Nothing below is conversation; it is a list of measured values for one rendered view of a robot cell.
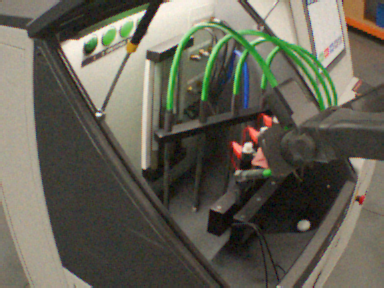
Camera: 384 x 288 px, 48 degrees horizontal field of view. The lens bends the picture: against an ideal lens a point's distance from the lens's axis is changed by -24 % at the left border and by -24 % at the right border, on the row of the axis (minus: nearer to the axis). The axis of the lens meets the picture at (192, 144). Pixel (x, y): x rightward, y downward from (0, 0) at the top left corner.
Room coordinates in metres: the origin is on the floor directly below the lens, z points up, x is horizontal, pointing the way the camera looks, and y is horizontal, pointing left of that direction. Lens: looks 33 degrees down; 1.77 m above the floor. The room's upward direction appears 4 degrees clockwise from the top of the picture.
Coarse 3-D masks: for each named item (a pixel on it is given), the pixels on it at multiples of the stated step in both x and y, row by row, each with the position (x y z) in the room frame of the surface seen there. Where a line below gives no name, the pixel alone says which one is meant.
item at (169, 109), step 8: (200, 24) 0.99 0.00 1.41; (208, 24) 0.97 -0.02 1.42; (216, 24) 0.95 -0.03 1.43; (192, 32) 1.02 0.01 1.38; (232, 32) 0.91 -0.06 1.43; (184, 40) 1.04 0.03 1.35; (240, 40) 0.89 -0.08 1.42; (248, 48) 0.87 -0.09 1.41; (176, 56) 1.06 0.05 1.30; (256, 56) 0.86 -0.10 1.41; (176, 64) 1.06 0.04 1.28; (264, 64) 0.84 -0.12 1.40; (176, 72) 1.07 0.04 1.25; (264, 72) 0.84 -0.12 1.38; (272, 80) 0.82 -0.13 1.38; (168, 88) 1.08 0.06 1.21; (168, 96) 1.07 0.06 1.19; (168, 104) 1.07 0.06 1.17; (168, 112) 1.07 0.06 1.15
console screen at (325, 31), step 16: (304, 0) 1.44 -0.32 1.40; (320, 0) 1.60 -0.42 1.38; (336, 0) 1.81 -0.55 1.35; (320, 16) 1.55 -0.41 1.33; (336, 16) 1.75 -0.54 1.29; (320, 32) 1.51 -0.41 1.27; (336, 32) 1.70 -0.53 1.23; (320, 48) 1.48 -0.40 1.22; (336, 48) 1.65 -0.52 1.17; (336, 64) 1.62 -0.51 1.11
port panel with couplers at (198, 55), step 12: (192, 12) 1.28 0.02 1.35; (204, 12) 1.33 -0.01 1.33; (192, 24) 1.29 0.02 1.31; (204, 36) 1.34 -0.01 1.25; (192, 48) 1.29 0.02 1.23; (204, 48) 1.35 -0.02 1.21; (192, 60) 1.29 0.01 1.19; (204, 60) 1.35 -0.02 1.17; (192, 72) 1.30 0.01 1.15; (204, 72) 1.35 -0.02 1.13; (192, 84) 1.30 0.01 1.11; (192, 96) 1.31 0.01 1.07
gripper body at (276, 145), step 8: (272, 136) 0.74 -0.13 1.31; (280, 136) 0.74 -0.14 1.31; (288, 136) 0.70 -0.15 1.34; (264, 144) 0.73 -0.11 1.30; (272, 144) 0.73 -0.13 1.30; (280, 144) 0.73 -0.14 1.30; (272, 152) 0.72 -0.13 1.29; (280, 152) 0.72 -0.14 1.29; (288, 152) 0.69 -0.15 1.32; (272, 160) 0.72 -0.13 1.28; (280, 160) 0.72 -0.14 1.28; (288, 160) 0.70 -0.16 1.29; (296, 160) 0.68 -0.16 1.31; (312, 160) 0.72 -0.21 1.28; (272, 168) 0.71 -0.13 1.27; (280, 168) 0.71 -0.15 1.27; (288, 168) 0.71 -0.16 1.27; (296, 168) 0.71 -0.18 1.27
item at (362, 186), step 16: (256, 0) 1.36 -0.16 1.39; (272, 0) 1.34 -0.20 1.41; (288, 0) 1.34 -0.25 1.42; (272, 16) 1.34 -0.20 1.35; (288, 16) 1.31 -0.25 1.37; (304, 16) 1.42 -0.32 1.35; (272, 32) 1.34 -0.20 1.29; (288, 32) 1.31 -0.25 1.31; (304, 32) 1.38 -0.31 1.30; (304, 64) 1.33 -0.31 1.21; (336, 80) 1.60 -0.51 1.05; (368, 160) 1.32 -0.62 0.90; (368, 176) 1.53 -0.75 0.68; (352, 208) 1.26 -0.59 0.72; (352, 224) 1.56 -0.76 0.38; (336, 256) 1.40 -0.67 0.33
